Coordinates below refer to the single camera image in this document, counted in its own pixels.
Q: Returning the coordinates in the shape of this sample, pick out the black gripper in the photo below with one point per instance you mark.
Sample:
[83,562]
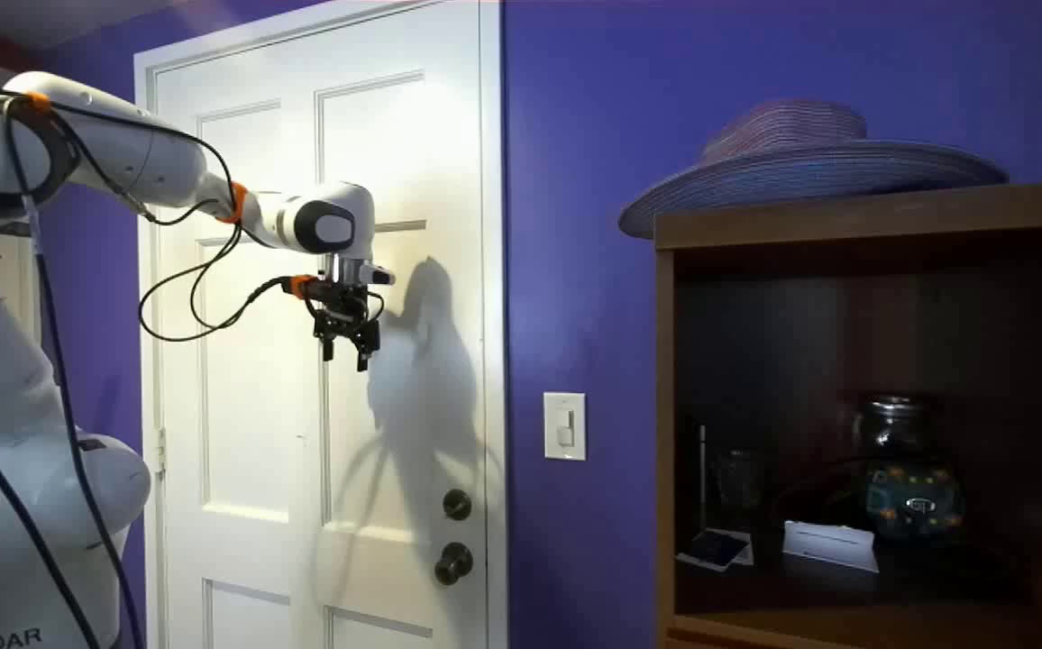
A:
[357,302]

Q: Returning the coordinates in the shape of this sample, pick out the purple woven wide-brim hat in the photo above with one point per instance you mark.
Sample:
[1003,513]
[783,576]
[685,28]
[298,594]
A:
[793,166]

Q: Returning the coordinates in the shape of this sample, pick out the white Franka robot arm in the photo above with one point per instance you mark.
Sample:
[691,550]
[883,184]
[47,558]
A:
[15,398]

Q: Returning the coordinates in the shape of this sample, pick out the white panel door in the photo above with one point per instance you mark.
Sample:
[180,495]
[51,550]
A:
[253,480]

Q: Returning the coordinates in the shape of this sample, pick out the metal door hinge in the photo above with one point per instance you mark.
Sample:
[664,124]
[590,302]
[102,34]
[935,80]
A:
[158,453]

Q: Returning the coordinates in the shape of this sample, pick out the bronze door knob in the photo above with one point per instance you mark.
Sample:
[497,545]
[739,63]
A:
[450,563]

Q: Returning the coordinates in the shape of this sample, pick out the dark wooden cabinet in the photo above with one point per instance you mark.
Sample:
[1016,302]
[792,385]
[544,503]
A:
[712,361]

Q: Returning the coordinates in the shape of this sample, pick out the small stand with rod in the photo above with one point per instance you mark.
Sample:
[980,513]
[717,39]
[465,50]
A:
[714,550]

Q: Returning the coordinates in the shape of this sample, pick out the white folded card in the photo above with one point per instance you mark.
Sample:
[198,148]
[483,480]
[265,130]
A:
[830,545]

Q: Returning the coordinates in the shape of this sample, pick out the dark glass jar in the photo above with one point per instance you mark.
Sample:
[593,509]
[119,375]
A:
[908,492]

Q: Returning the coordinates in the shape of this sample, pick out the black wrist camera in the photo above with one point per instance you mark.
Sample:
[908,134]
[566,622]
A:
[322,295]

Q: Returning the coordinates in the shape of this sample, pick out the white wall light switch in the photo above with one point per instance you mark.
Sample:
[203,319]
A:
[562,426]

